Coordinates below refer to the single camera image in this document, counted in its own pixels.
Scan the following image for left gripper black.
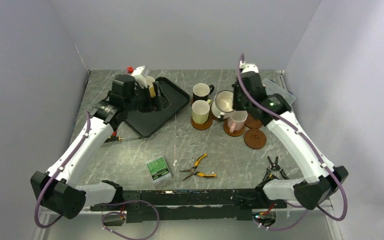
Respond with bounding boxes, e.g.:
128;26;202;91
124;81;171;113

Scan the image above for white ribbed mug black handle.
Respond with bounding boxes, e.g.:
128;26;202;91
210;90;234;121

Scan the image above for pink mug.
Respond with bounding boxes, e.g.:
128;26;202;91
227;110;248;133

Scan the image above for green mug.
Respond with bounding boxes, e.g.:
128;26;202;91
191;99;211;125

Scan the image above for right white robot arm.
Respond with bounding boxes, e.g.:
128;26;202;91
192;67;349;216

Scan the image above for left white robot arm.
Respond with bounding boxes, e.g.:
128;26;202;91
30;74;164;228

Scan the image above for yellow mug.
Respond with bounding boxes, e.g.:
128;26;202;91
145;76;156;98

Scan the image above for black plastic tray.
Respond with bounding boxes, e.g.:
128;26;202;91
124;76;191;139

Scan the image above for clear plastic organizer box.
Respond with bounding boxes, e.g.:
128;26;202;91
262;78;297;105

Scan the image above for black yellow screwdriver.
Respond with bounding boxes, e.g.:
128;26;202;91
104;136;142;143

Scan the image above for green screw bit box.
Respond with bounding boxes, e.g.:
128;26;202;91
146;155;172;185

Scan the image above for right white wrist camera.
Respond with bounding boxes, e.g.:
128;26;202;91
239;63;260;73

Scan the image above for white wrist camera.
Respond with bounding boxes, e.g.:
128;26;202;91
239;63;260;73
126;65;150;88

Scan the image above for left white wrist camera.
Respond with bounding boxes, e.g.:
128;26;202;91
126;65;150;88

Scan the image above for yellow handled pliers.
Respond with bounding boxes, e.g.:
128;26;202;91
179;152;218;182

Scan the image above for black handled cutters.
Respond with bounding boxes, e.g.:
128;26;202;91
262;156;290;182

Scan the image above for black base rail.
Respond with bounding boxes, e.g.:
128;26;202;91
89;188;287;223

